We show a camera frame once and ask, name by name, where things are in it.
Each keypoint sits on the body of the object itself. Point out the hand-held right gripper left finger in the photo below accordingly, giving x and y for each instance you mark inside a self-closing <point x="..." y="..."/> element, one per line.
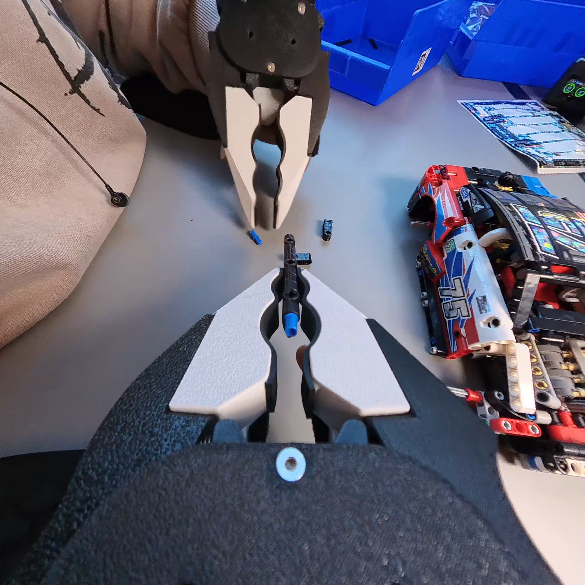
<point x="224" y="361"/>

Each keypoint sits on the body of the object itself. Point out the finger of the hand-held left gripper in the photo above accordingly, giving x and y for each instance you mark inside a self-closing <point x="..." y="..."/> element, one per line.
<point x="297" y="151"/>
<point x="237" y="137"/>

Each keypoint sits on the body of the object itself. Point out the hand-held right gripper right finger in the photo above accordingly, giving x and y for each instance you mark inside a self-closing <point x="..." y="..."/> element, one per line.
<point x="361" y="365"/>

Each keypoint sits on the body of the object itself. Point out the blue lego pin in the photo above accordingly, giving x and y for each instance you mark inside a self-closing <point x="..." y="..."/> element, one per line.
<point x="255" y="237"/>
<point x="290" y="325"/>

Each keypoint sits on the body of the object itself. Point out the long black lego axle assembly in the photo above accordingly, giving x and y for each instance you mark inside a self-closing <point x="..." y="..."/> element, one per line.
<point x="290" y="283"/>

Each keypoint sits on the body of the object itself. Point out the person's left forearm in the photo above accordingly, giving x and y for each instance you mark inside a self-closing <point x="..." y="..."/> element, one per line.
<point x="151" y="41"/>

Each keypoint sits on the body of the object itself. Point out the black lego axle connector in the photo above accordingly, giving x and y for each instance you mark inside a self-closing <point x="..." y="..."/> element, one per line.
<point x="327" y="230"/>

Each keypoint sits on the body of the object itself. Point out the red white lego race car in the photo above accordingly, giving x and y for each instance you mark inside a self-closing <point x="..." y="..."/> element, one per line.
<point x="502" y="297"/>

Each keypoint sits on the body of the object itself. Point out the blue plastic bin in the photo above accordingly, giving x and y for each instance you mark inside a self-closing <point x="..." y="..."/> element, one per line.
<point x="525" y="41"/>
<point x="374" y="59"/>

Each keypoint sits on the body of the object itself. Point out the person's beige sweatshirt torso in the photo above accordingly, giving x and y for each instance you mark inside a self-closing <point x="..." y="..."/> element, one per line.
<point x="45" y="205"/>

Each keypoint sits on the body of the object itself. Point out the holographic sticker sheet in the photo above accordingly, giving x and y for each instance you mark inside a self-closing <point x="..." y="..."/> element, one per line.
<point x="530" y="132"/>

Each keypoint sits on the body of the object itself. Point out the black device green lights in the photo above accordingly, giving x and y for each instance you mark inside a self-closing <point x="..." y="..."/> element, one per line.
<point x="569" y="84"/>

